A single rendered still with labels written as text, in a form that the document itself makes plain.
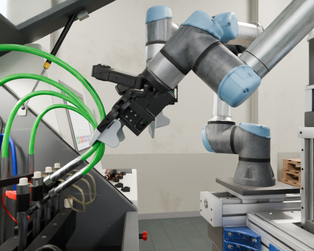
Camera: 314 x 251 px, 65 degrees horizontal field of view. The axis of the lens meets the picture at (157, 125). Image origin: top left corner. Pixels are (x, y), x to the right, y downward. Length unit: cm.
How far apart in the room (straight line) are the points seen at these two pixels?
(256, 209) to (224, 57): 66
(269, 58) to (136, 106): 30
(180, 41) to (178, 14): 339
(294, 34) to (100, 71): 41
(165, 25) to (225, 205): 63
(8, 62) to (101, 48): 259
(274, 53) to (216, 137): 51
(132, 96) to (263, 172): 62
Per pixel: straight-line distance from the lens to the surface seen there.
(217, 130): 103
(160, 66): 50
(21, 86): 102
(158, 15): 73
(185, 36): 50
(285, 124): 431
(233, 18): 75
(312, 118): 87
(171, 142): 351
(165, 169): 352
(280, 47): 61
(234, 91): 46
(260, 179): 98
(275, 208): 105
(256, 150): 98
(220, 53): 48
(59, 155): 93
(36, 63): 102
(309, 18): 63
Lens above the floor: 124
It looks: 1 degrees up
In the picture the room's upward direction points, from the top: straight up
